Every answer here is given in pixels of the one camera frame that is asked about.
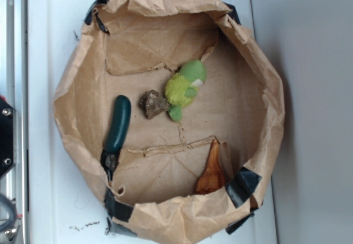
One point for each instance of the brown paper bag bin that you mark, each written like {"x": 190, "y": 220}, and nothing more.
{"x": 148, "y": 186}

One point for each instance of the green plush toy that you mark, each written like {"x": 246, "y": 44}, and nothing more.
{"x": 182, "y": 87}

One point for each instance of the brown rough rock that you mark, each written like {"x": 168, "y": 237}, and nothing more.
{"x": 153, "y": 104}

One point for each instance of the dark green cucumber toy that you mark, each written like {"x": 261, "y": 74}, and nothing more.
{"x": 119, "y": 124}

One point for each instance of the black metal bracket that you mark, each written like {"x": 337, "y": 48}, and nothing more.
{"x": 7, "y": 137}

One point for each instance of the aluminium frame rail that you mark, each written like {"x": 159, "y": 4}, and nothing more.
{"x": 14, "y": 106}

